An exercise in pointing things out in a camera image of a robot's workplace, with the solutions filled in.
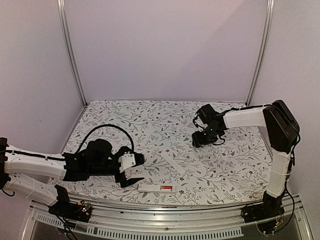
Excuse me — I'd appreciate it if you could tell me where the left aluminium frame post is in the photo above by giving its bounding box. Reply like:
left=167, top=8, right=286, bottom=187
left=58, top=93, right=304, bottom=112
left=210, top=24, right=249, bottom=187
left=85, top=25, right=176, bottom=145
left=56, top=0, right=88, bottom=108

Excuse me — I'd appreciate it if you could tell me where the floral patterned table mat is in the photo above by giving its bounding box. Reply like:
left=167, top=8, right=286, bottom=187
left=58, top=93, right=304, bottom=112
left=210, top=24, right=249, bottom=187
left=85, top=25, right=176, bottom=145
left=49, top=100, right=272, bottom=206

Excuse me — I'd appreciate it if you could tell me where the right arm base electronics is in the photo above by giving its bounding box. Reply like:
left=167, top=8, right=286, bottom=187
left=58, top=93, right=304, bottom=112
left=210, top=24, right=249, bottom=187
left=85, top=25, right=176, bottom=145
left=240, top=192, right=285, bottom=235

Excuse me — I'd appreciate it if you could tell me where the left black camera cable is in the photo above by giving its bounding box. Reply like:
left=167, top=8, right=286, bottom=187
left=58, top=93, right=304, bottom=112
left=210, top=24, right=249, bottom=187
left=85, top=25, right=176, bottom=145
left=74, top=123, right=136, bottom=157

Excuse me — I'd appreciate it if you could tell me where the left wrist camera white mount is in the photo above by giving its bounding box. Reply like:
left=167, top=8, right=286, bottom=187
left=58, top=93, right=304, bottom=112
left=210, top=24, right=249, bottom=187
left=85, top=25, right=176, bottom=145
left=118, top=152, right=135, bottom=173

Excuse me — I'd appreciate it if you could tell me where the front aluminium rail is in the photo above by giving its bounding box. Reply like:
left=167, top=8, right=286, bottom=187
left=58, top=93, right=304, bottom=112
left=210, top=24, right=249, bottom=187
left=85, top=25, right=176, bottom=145
left=21, top=194, right=315, bottom=240

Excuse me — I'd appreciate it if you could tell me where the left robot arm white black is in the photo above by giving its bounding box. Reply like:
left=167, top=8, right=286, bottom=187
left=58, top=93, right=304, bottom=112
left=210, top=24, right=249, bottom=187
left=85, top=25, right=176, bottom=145
left=0, top=137, right=145, bottom=217

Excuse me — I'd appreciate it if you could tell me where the right aluminium frame post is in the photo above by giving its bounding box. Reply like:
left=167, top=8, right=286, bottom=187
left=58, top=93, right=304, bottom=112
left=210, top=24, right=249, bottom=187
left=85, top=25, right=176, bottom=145
left=245, top=0, right=275, bottom=106

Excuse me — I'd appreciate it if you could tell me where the white remote control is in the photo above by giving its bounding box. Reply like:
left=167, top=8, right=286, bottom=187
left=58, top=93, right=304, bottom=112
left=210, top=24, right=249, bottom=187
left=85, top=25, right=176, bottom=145
left=137, top=184, right=176, bottom=193

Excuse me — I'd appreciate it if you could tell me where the white remote battery cover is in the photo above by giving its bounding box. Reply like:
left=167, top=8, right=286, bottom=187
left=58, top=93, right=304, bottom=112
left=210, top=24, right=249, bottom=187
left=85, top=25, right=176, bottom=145
left=162, top=152, right=185, bottom=175

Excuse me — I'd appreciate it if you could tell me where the aluminium frame post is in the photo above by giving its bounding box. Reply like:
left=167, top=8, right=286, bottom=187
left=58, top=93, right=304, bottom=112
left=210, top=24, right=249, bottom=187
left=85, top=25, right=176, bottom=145
left=56, top=0, right=88, bottom=108
left=245, top=0, right=275, bottom=106

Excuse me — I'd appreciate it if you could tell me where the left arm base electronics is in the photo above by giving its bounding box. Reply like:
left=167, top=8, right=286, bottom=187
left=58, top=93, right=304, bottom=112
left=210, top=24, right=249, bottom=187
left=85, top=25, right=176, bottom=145
left=48, top=185, right=93, bottom=223

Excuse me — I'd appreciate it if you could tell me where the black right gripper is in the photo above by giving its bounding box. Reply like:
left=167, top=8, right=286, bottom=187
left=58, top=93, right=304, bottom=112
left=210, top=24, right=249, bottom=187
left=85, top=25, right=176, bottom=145
left=192, top=125, right=221, bottom=148

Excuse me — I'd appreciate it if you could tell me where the red battery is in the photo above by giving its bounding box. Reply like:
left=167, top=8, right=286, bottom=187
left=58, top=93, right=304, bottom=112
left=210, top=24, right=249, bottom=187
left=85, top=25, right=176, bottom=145
left=160, top=185, right=173, bottom=191

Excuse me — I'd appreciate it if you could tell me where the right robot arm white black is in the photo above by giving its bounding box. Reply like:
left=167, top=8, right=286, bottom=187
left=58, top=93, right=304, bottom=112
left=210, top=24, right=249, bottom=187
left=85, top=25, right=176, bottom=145
left=191, top=99, right=301, bottom=218

